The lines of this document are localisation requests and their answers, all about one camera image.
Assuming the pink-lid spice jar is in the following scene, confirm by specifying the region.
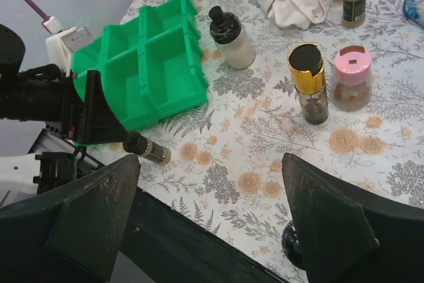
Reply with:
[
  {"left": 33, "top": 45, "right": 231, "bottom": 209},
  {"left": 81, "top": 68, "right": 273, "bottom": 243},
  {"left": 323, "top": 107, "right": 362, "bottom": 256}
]
[{"left": 331, "top": 45, "right": 372, "bottom": 111}]

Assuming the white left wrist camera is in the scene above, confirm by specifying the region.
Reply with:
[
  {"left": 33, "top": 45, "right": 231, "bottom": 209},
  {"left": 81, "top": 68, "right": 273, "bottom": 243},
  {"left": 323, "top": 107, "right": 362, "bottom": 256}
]
[{"left": 46, "top": 27, "right": 95, "bottom": 75}]

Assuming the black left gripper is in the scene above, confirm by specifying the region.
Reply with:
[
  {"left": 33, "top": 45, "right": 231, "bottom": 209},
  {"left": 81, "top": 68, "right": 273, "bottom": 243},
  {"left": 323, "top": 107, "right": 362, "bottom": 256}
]
[{"left": 1, "top": 64, "right": 130, "bottom": 144}]

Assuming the blue floral cloth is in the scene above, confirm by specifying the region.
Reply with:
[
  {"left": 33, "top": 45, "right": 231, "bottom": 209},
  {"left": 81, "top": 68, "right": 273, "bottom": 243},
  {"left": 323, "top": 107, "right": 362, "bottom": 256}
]
[{"left": 403, "top": 0, "right": 424, "bottom": 27}]

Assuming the green plastic organizer tray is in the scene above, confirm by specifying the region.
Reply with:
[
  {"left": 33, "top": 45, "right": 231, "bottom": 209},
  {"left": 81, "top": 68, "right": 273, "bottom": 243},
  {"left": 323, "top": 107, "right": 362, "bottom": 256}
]
[{"left": 71, "top": 0, "right": 209, "bottom": 131}]

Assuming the small black-cap spice jar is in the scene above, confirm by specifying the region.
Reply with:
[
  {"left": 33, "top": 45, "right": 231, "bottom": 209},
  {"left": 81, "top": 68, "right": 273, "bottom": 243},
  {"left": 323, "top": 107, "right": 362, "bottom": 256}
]
[{"left": 123, "top": 131, "right": 171, "bottom": 166}]

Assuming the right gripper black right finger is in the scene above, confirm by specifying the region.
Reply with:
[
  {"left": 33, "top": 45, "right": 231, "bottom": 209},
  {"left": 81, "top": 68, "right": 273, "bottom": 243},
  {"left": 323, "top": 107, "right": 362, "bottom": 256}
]
[{"left": 282, "top": 153, "right": 380, "bottom": 282}]

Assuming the black-cap white powder bottle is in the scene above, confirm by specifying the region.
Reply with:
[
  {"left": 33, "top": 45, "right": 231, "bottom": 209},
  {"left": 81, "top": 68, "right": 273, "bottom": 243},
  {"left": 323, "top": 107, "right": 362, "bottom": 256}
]
[{"left": 209, "top": 6, "right": 256, "bottom": 70}]

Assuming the dark round-cap bottle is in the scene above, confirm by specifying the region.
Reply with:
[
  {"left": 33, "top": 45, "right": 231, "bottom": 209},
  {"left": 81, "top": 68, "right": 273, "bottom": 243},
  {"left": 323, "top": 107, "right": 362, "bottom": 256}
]
[{"left": 282, "top": 221, "right": 305, "bottom": 270}]

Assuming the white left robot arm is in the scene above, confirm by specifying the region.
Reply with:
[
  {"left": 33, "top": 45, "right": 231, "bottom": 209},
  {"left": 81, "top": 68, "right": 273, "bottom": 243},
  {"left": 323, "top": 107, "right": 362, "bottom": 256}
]
[{"left": 1, "top": 26, "right": 129, "bottom": 194}]

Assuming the gold-cap pepper grinder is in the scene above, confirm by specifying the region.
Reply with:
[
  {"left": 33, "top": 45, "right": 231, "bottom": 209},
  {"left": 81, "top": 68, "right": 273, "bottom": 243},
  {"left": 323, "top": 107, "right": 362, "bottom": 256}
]
[{"left": 288, "top": 43, "right": 329, "bottom": 125}]

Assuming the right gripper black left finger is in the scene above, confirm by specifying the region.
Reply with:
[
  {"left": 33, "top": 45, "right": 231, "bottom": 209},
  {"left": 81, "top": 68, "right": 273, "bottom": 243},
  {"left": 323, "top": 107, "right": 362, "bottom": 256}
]
[{"left": 46, "top": 155, "right": 140, "bottom": 282}]

